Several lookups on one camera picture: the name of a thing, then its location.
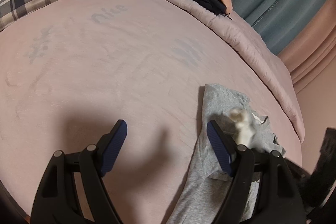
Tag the pink curtain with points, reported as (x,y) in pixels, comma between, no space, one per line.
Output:
(312,49)

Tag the pink quilted duvet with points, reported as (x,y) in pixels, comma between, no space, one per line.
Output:
(236,32)

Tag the pink bed sheet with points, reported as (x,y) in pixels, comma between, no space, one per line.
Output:
(71,70)

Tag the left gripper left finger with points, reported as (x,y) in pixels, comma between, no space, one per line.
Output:
(110,145)

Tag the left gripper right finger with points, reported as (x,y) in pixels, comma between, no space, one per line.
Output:
(223,146)

